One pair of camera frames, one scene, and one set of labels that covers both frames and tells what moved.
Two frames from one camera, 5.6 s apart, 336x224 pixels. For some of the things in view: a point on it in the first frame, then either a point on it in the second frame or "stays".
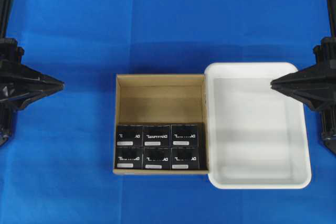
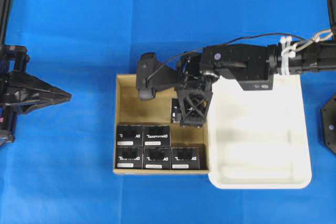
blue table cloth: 56,166 stays
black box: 129,158 stays
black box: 156,158 stays
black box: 188,159 stays
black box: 186,136 to 176,114
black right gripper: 315,85 to 194,85
